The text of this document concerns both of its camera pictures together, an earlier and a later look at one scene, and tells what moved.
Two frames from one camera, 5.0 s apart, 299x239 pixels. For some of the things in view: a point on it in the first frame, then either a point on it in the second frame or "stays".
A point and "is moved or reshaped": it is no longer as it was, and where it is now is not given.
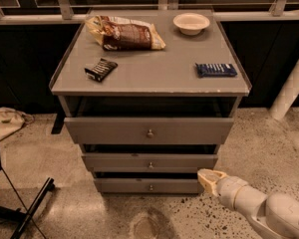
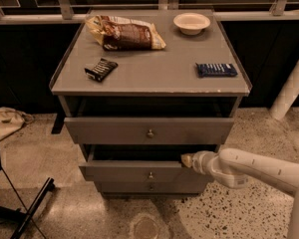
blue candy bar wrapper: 207,70 stays
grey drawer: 150,162 is moved or reshaped
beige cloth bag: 8,120 stays
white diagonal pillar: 291,87 stays
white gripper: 229,191 to 201,162
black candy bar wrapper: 101,70 stays
